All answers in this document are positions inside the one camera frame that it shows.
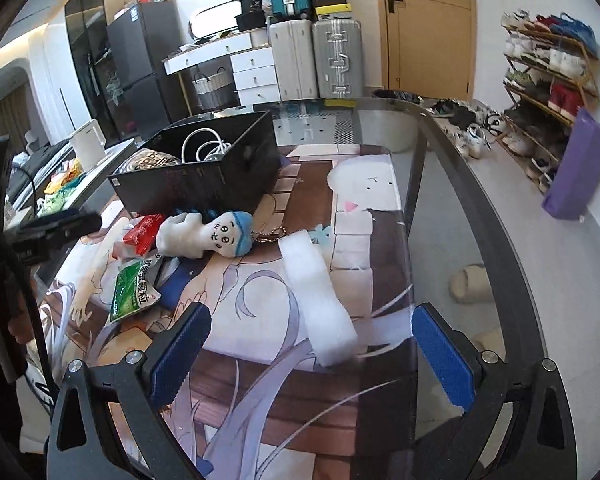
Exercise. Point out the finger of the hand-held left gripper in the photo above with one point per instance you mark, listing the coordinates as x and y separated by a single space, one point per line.
62 224

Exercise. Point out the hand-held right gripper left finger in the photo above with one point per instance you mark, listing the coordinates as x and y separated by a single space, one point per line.
180 355

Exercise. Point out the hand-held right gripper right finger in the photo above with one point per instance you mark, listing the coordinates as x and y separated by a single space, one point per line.
442 355

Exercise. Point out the green medicine packet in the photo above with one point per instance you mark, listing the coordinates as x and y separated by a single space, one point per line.
130 290

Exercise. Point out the red snack packet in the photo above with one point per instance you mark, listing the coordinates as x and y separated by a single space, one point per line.
145 232

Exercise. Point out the plush doll with blue hat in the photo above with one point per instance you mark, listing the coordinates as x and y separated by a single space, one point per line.
220 235

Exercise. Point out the white foam piece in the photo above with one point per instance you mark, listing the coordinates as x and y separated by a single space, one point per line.
320 310

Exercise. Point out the black cardboard box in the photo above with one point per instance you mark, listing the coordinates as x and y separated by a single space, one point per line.
205 180

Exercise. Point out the person's left hand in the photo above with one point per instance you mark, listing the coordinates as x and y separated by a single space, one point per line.
20 329

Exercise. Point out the pile of colourful cloths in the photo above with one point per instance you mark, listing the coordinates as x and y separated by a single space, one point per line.
65 182

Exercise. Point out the dark blue pouch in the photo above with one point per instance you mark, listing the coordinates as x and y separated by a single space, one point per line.
180 282

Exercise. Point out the beige slipper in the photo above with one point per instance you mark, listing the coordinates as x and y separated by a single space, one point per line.
470 284

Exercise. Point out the white kettle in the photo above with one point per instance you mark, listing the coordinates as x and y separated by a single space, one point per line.
87 145

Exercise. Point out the grey side table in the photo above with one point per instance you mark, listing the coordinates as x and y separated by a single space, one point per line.
112 152

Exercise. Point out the printed desk mat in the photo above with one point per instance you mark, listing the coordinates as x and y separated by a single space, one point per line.
290 410

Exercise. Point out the brown curtain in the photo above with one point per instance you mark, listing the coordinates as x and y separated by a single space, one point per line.
2 110

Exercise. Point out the black glass cabinet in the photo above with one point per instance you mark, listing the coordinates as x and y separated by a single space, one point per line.
92 60

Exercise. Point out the dark grey fridge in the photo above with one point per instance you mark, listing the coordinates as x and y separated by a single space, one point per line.
145 60

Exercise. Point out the grey white woven basket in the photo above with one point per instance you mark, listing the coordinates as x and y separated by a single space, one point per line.
214 92

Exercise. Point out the purple bag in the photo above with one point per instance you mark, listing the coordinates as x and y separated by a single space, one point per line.
580 170

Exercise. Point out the scattered shoes pile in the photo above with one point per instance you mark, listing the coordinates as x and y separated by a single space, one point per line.
455 115

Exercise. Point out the white vanity desk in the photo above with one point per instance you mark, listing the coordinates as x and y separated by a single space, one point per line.
255 75

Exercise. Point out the oval white mirror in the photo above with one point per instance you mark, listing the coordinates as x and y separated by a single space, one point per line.
215 20

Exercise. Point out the black white patterned rug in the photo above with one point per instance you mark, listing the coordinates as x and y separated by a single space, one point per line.
325 127

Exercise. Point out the black bag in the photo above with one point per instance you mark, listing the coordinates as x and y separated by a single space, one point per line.
250 12

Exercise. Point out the white suitcase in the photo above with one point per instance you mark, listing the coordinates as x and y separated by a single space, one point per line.
294 60

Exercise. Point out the wooden shoe rack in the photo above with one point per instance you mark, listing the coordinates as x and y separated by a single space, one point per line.
585 85

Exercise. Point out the wooden door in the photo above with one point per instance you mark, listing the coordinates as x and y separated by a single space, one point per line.
425 45

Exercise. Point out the shoe rack with shoes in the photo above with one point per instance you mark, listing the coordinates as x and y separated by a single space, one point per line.
545 60

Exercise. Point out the silver suitcase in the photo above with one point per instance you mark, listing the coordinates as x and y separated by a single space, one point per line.
337 57

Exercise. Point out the yellow black shoe box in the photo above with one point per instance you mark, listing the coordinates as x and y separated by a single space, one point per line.
333 12

